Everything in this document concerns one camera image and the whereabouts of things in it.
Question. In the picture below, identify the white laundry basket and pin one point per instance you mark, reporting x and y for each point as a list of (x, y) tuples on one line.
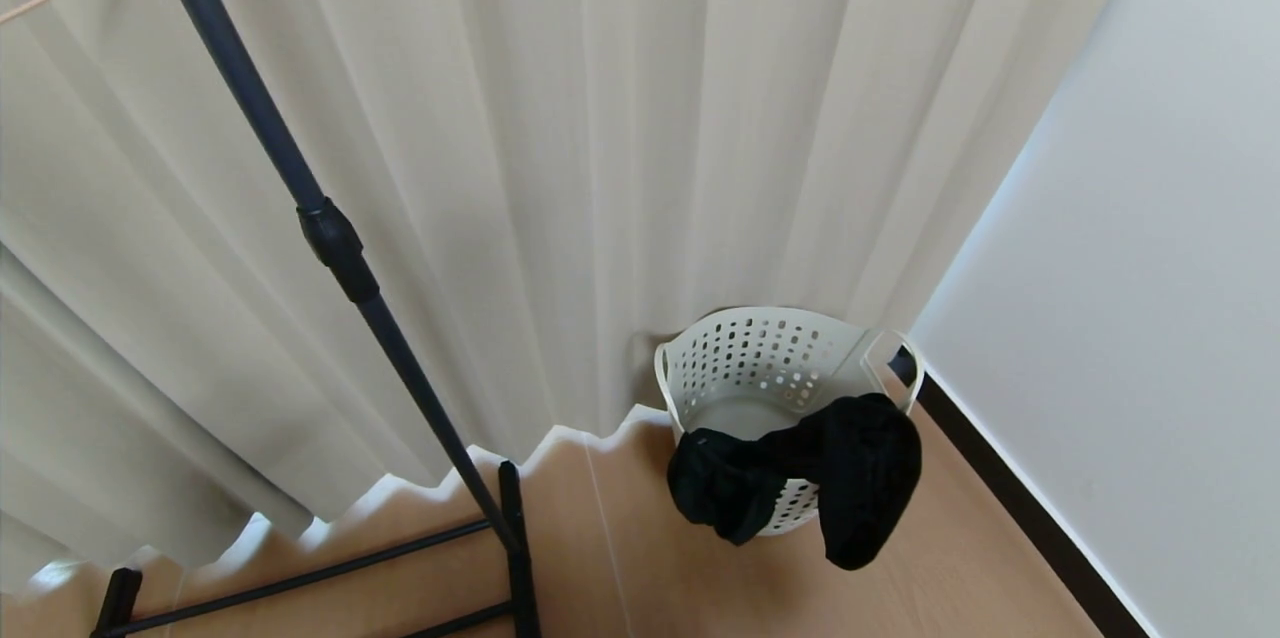
[(750, 358)]

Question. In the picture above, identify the heap of clothes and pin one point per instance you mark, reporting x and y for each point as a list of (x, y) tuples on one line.
[(860, 478)]

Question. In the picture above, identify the black clothes rack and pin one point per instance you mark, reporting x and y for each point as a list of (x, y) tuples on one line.
[(330, 238)]

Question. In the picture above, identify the beige curtain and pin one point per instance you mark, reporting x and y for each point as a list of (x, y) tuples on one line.
[(600, 118)]

